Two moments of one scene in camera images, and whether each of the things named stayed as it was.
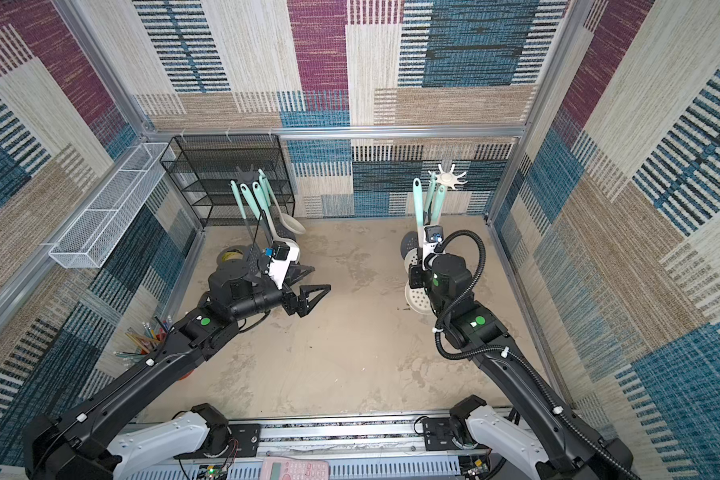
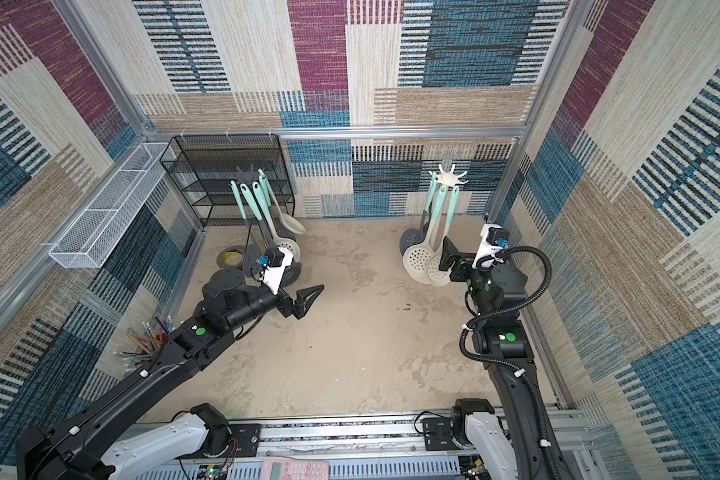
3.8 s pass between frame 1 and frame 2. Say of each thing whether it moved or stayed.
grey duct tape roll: stayed
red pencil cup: stayed
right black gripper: moved
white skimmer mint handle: stayed
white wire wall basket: stayed
